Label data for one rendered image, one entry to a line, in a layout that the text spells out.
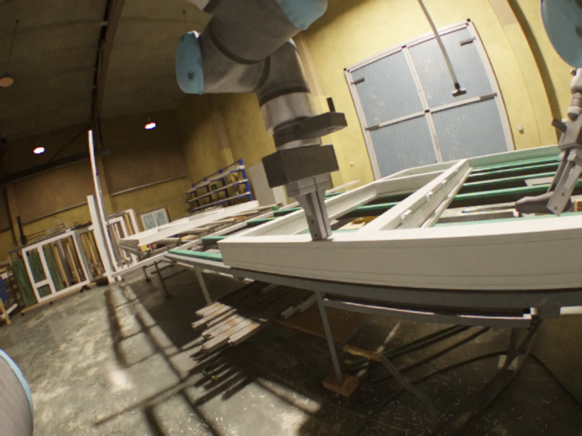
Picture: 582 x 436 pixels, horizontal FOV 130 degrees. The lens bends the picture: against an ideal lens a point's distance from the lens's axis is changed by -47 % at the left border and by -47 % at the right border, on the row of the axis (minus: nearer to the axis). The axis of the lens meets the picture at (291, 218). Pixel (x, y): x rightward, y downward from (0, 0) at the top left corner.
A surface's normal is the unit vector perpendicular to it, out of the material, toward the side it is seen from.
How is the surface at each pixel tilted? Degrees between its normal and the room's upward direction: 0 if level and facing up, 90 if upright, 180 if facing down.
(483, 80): 90
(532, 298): 90
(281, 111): 90
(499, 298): 90
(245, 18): 151
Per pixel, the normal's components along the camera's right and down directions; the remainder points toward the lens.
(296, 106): 0.19, 0.07
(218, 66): -0.19, 0.95
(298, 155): 0.67, -0.07
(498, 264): -0.69, 0.28
